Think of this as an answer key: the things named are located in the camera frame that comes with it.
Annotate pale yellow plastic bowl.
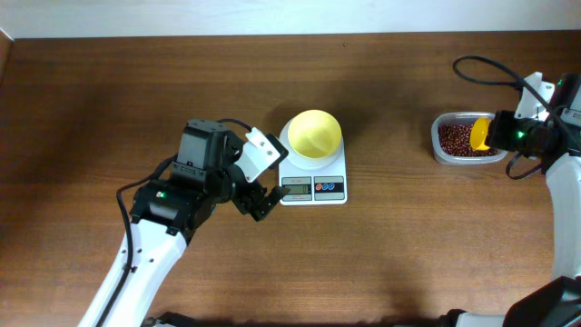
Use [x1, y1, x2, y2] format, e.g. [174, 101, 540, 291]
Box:
[287, 110, 342, 159]

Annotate white digital kitchen scale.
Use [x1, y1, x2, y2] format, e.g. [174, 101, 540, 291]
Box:
[278, 121, 348, 206]

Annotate clear plastic food container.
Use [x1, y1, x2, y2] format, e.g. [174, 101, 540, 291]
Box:
[431, 112, 507, 165]

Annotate red adzuki beans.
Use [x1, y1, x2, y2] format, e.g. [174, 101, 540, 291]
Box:
[438, 124, 497, 157]

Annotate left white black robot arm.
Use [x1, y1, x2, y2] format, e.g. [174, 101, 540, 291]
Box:
[80, 119, 289, 326]

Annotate yellow plastic measuring scoop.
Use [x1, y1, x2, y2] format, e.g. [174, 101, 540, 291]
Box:
[469, 118, 492, 151]

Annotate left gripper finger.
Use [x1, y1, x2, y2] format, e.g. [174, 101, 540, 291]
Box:
[251, 186, 290, 222]
[266, 134, 289, 168]

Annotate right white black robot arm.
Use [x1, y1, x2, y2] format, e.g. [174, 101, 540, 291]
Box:
[438, 73, 580, 326]

